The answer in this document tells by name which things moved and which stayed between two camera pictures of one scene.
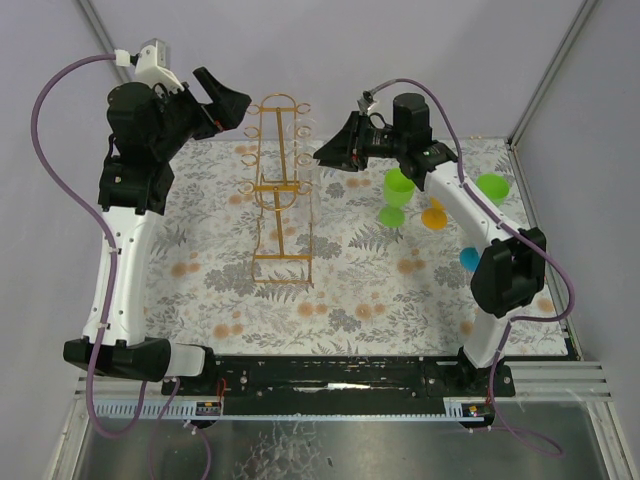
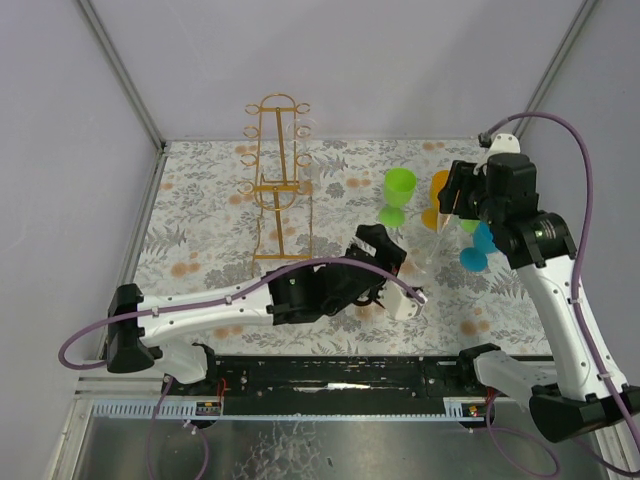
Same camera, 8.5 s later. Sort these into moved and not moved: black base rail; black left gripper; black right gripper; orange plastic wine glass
Moved: black right gripper; black left gripper
Not moved: orange plastic wine glass; black base rail
